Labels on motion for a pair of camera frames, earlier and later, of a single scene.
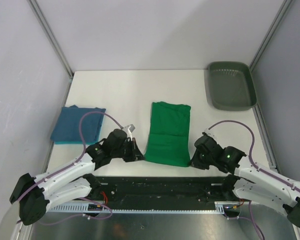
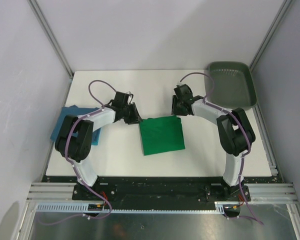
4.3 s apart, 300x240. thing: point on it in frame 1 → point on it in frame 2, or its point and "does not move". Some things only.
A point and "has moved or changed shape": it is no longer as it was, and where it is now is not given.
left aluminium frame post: [51, 37] does not move
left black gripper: [135, 154] → [135, 117]
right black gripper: [196, 163] → [175, 111]
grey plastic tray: [229, 86] does not move
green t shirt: [168, 142] has moved or changed shape
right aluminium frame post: [278, 19] does not move
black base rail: [160, 190] does not move
